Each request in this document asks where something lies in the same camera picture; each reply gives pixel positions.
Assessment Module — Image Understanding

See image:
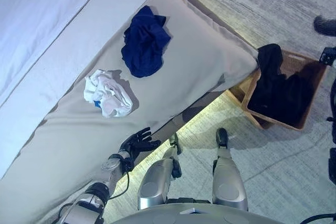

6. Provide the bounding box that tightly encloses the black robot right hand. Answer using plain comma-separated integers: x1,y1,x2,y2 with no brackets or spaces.
313,15,336,37

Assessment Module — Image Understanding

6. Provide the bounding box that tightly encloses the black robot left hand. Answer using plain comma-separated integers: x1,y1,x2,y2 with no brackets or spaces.
118,126,162,162

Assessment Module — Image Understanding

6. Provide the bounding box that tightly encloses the white garment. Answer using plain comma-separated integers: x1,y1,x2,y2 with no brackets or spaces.
83,69,133,119

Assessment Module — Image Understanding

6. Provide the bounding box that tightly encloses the black garment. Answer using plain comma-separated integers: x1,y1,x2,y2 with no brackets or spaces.
247,43,327,128

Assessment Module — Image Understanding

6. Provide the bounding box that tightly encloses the navy blue garment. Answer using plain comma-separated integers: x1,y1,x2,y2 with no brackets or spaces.
121,5,172,79

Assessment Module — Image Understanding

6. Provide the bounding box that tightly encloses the brown wicker basket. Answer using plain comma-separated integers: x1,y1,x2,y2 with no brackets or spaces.
240,49,329,132

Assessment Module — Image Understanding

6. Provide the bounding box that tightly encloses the grey striped area rug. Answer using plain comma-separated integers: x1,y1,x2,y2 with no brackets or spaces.
104,0,336,224

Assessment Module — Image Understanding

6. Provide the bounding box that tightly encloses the grey robot torso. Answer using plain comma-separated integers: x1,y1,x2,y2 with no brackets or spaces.
115,202,286,224

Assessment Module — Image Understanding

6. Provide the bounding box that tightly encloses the silver robot right leg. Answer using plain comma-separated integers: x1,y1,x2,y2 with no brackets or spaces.
212,128,249,211

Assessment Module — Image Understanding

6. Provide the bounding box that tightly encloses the white duvet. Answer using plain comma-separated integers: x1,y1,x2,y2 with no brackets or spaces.
0,0,188,180

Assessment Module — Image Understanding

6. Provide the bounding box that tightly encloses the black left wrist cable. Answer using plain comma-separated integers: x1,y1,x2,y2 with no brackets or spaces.
109,163,131,201

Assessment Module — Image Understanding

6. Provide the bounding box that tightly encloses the beige bed base frame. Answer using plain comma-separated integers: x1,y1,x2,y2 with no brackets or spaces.
136,90,226,156

